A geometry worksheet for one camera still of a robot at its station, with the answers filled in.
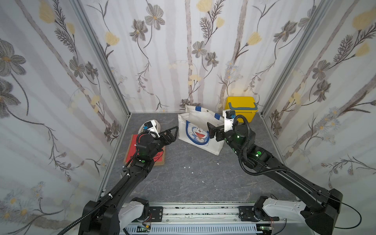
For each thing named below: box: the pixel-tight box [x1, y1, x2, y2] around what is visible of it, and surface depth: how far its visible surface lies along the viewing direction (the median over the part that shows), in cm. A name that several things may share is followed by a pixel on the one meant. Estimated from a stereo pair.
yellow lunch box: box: [225, 96, 259, 123], surface depth 110 cm
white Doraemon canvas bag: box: [177, 104, 225, 157], surface depth 97 cm
